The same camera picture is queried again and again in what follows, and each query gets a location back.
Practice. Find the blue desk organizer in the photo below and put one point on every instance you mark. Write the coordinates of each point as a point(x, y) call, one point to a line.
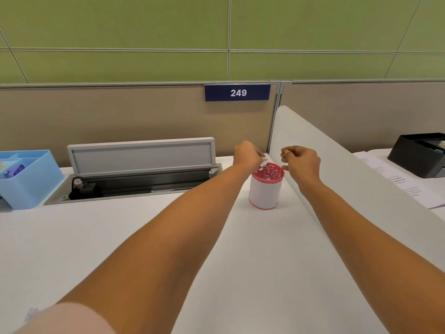
point(45, 180)

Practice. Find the blue number sign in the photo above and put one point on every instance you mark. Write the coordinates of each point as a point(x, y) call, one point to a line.
point(217, 93)

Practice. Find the single torn paper scrap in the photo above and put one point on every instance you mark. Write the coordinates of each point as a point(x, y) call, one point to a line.
point(263, 162)

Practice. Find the pink shirt sleeve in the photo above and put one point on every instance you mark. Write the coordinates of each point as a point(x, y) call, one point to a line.
point(69, 320)

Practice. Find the person's left forearm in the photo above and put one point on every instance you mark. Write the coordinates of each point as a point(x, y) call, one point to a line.
point(167, 246)

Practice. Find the black desk organizer box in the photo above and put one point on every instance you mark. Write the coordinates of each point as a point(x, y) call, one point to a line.
point(413, 159)

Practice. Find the pink and white cup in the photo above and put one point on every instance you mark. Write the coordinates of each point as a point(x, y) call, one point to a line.
point(264, 193)

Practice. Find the person's right forearm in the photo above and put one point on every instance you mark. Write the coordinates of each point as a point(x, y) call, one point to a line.
point(375, 260)

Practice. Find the person's right hand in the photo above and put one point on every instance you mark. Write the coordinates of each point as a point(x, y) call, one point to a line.
point(306, 166)

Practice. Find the beige partition panel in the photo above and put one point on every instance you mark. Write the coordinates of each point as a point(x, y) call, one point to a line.
point(347, 114)
point(104, 121)

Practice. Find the person's left hand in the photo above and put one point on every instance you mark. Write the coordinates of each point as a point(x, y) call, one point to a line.
point(247, 156)

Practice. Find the white side divider panel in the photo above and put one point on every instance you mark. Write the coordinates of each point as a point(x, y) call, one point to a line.
point(347, 177)

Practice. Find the grey partition post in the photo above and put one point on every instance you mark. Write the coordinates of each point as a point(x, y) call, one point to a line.
point(274, 118)

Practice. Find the purple stapler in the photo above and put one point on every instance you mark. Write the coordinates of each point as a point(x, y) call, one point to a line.
point(14, 171)

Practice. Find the white printed paper sheets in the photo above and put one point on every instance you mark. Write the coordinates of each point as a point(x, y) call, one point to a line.
point(399, 180)

